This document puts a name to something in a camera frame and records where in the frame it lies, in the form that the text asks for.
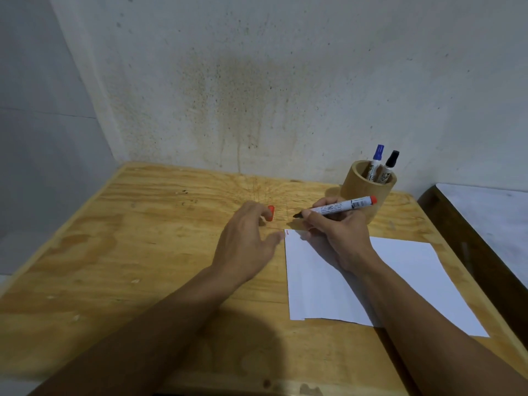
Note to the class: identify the person's left hand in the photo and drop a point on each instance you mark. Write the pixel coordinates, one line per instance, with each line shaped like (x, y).
(241, 247)

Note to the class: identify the person's right hand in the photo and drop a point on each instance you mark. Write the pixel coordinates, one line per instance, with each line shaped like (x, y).
(344, 237)

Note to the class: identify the person's right thumb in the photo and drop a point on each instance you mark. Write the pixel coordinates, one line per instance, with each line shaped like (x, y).
(313, 220)

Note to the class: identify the person's left thumb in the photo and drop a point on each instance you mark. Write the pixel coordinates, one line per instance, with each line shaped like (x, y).
(273, 240)

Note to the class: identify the red marker cap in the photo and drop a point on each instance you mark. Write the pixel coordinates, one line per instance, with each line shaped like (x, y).
(270, 213)

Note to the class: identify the red marker pen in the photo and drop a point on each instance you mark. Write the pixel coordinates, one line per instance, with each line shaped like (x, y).
(354, 204)

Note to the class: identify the person's left forearm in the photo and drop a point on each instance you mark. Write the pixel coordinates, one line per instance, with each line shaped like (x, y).
(136, 346)

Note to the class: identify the person's right forearm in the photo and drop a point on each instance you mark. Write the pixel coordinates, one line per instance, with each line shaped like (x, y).
(429, 334)

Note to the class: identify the round wooden pen holder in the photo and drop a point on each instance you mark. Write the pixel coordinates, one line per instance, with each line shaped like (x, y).
(359, 189)

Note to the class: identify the blue capped marker pen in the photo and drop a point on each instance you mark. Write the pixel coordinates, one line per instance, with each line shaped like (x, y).
(376, 160)

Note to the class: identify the black capped marker pen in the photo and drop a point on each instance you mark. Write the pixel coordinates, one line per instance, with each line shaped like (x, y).
(388, 167)

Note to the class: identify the white paper sheet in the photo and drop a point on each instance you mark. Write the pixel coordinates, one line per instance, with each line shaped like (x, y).
(412, 284)

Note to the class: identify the dark wooden white-topped table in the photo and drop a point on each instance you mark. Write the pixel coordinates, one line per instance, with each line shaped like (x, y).
(491, 226)

